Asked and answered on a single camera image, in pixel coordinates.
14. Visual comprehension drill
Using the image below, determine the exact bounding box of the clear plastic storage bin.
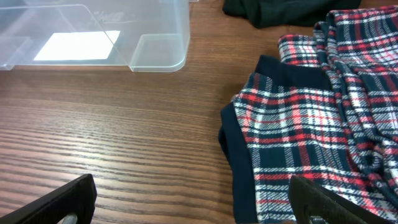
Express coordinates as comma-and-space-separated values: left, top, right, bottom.
1, 0, 190, 72

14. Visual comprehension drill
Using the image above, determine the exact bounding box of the black garment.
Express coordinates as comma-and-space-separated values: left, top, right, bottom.
223, 0, 361, 29

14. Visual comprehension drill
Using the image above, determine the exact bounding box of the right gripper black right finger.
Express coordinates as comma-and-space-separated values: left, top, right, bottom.
288, 176, 392, 224

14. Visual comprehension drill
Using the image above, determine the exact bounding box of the red navy plaid garment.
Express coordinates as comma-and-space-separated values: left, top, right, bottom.
219, 5, 397, 223

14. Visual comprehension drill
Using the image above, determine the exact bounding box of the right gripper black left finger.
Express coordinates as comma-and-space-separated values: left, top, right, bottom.
1, 174, 97, 224

